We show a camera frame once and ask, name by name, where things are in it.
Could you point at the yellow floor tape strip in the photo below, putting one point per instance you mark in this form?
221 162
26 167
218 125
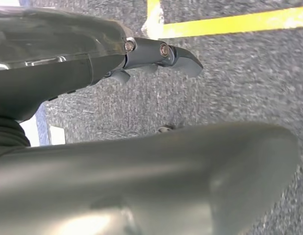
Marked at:
239 22
153 9

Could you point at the blue rack upright post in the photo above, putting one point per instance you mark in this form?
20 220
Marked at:
42 126

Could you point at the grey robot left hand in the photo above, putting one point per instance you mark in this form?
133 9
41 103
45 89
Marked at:
142 181

